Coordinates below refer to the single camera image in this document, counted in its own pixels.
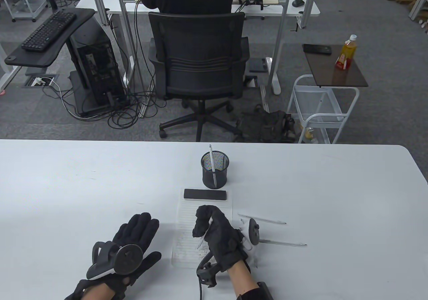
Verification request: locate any white wire cart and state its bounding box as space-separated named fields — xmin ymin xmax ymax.
xmin=287 ymin=74 xmax=360 ymax=144

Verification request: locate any black mesh office chair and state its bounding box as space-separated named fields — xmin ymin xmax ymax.
xmin=148 ymin=11 xmax=250 ymax=142

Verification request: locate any person's left forearm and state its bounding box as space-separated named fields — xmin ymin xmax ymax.
xmin=82 ymin=282 xmax=117 ymax=300

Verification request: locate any black desk clamp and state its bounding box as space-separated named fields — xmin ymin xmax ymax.
xmin=290 ymin=11 xmax=304 ymax=32

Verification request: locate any white mechanical pencil yellow cap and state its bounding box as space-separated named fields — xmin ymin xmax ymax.
xmin=197 ymin=217 xmax=213 ymax=249

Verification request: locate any black smartphone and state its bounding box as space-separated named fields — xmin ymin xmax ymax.
xmin=303 ymin=43 xmax=332 ymax=56

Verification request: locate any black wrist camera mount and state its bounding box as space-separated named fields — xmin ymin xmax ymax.
xmin=65 ymin=278 xmax=91 ymax=300
xmin=197 ymin=252 xmax=219 ymax=288

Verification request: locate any tangle of black cables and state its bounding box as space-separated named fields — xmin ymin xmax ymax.
xmin=42 ymin=0 xmax=168 ymax=129

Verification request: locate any grey floor socket box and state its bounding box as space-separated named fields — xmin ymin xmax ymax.
xmin=23 ymin=74 xmax=60 ymax=89

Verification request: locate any black computer tower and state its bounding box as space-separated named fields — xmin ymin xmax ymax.
xmin=69 ymin=19 xmax=127 ymax=113

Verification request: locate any dark brown board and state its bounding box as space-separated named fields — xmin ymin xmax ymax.
xmin=303 ymin=43 xmax=369 ymax=88

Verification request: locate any white mechanical pencil green cap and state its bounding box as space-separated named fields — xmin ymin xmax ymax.
xmin=238 ymin=214 xmax=287 ymax=224

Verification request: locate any black armband with battery box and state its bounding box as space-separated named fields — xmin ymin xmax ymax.
xmin=234 ymin=282 xmax=276 ymax=300

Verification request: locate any black keyboard tray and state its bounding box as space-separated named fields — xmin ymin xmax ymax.
xmin=4 ymin=8 xmax=96 ymax=68

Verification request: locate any black rectangular block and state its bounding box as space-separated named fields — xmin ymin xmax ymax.
xmin=184 ymin=189 xmax=227 ymax=201

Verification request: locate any yellow drink bottle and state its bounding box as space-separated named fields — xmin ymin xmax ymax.
xmin=335 ymin=34 xmax=357 ymax=70

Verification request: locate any lined paper sheet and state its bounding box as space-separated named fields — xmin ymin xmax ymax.
xmin=172 ymin=188 xmax=233 ymax=270

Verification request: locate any grey white hand controller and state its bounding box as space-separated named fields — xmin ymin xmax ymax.
xmin=239 ymin=218 xmax=260 ymax=252
xmin=86 ymin=241 xmax=144 ymax=280

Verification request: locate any black keyboard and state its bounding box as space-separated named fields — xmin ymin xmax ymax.
xmin=21 ymin=10 xmax=77 ymax=52

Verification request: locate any person's left hand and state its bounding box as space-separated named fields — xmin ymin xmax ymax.
xmin=100 ymin=213 xmax=163 ymax=296

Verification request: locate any black backpack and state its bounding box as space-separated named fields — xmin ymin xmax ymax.
xmin=234 ymin=104 xmax=296 ymax=143

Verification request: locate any aluminium frame post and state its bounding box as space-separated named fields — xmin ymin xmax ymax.
xmin=299 ymin=0 xmax=319 ymax=29
xmin=89 ymin=0 xmax=111 ymax=26
xmin=264 ymin=0 xmax=295 ymax=95
xmin=115 ymin=0 xmax=138 ymax=80

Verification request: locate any black mesh pen holder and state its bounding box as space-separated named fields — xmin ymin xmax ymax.
xmin=201 ymin=151 xmax=230 ymax=189

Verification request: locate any person's right hand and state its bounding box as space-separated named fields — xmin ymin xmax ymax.
xmin=192 ymin=205 xmax=249 ymax=274

